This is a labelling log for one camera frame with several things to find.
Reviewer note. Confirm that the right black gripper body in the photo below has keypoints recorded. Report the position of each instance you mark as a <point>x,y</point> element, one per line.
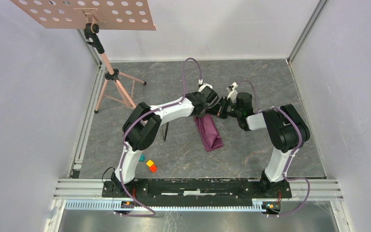
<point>226,108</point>

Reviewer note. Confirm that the purple cloth napkin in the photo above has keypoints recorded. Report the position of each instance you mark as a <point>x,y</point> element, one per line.
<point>209,133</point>

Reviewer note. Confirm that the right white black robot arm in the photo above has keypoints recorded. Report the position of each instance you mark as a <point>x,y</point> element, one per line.
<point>286,129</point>

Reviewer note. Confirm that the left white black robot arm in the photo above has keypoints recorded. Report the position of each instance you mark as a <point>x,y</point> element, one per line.
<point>142,126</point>

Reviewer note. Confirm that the yellow cube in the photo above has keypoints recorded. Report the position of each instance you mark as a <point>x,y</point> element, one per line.
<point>149,163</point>

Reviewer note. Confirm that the orange cube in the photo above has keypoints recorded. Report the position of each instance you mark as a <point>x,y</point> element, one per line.
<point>153,168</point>

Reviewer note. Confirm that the pink music stand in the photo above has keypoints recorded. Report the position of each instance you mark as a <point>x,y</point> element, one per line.
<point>92,16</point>

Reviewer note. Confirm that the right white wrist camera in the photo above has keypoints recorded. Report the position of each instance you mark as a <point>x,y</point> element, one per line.
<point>232,92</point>

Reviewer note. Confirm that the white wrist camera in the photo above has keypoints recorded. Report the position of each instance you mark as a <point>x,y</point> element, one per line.
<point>232,92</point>
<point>203,86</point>

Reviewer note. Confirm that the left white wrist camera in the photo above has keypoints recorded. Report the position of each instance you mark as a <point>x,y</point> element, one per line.
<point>203,86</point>

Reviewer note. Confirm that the aluminium frame rail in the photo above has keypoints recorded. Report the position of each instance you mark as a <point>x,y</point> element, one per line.
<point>96,194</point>

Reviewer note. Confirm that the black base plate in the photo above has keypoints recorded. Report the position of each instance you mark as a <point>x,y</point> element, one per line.
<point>200,192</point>

